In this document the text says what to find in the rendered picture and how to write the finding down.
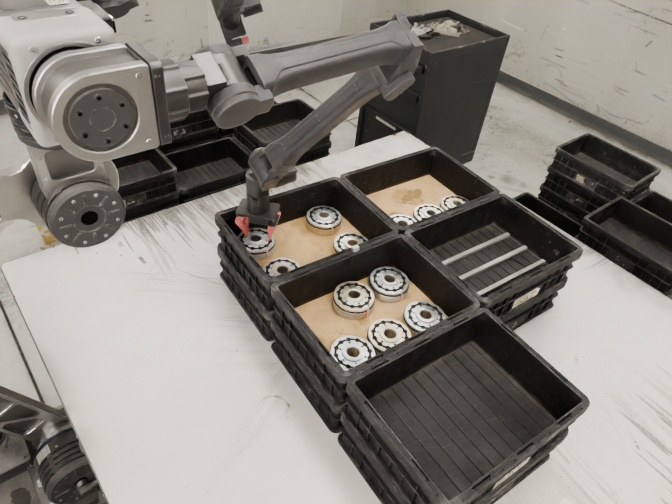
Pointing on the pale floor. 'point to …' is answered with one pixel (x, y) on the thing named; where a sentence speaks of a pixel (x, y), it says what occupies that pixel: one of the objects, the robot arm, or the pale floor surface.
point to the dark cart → (442, 89)
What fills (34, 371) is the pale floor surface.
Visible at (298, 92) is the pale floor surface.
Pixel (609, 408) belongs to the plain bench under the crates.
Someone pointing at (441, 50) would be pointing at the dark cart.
